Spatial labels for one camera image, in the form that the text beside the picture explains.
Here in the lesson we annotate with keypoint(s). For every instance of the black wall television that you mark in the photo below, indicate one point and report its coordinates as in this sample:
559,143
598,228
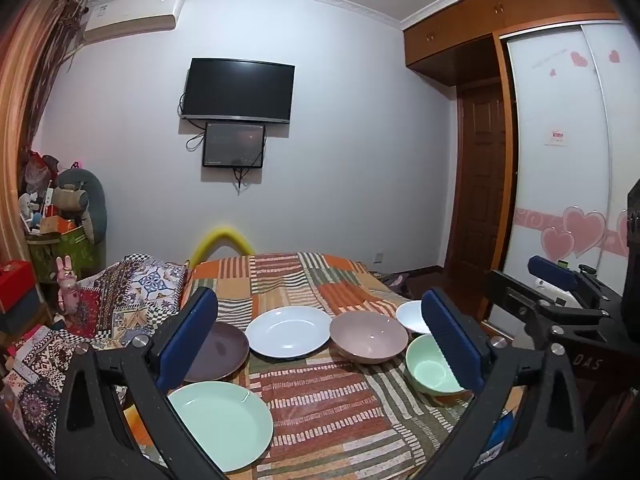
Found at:
237,90

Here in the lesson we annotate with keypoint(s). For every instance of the green bowl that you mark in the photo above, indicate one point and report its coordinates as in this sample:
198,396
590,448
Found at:
427,367

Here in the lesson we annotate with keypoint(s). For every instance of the red box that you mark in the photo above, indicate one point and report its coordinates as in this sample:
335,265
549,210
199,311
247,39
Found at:
17,280

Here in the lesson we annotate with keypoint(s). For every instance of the red plastic bag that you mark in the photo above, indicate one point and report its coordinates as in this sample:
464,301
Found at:
37,167

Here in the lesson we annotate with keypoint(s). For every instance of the brown curtain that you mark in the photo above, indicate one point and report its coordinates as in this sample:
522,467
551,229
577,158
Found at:
60,60

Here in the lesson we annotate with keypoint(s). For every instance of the pink bowl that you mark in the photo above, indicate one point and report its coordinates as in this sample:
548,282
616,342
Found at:
367,337

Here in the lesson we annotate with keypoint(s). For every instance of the dark bag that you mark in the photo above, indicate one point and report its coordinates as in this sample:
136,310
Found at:
395,280

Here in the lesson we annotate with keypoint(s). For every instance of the white sliding door with hearts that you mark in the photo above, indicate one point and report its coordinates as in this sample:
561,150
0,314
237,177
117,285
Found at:
560,90

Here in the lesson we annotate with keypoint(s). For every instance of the white bowl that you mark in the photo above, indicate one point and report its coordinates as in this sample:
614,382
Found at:
410,316

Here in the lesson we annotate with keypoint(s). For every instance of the yellow foam tube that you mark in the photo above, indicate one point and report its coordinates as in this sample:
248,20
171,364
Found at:
222,234

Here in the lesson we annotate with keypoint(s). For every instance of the small black wall monitor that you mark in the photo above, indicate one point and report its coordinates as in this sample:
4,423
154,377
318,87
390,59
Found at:
234,144

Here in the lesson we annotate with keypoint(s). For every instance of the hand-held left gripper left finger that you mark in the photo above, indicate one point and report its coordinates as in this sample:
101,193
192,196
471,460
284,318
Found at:
192,332

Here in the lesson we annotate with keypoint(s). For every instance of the wooden overhead cabinet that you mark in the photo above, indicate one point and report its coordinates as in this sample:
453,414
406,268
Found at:
450,35

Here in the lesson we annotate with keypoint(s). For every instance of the orange striped curtain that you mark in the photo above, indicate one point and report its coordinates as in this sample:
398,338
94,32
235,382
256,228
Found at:
15,110

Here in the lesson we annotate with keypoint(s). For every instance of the grey plush toy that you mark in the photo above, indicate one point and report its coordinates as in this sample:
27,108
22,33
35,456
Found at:
75,200

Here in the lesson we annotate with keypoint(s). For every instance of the brown plate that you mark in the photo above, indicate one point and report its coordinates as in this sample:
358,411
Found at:
225,350

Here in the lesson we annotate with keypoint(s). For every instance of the patterned quilt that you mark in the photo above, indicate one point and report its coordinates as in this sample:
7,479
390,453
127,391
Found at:
125,290

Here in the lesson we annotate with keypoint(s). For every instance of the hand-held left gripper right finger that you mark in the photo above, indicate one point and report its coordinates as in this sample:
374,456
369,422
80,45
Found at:
450,340

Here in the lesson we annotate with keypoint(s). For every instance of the brown wooden door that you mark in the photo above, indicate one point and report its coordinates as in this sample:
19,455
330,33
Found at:
482,185

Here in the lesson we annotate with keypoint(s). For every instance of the white air conditioner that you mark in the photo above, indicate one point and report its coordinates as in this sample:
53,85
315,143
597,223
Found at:
132,15

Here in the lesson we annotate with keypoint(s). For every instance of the white plate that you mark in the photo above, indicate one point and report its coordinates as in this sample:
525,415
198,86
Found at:
287,332

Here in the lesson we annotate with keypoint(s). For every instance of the green plate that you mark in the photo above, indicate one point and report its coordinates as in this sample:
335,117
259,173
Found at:
220,425

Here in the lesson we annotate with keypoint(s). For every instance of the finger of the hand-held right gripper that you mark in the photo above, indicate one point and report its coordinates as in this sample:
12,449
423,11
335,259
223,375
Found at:
520,305
550,267

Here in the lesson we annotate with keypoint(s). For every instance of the pink rabbit toy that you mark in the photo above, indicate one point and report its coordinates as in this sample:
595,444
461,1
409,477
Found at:
66,287

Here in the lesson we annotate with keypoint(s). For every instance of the striped patchwork blanket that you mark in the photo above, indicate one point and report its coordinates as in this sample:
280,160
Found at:
320,400

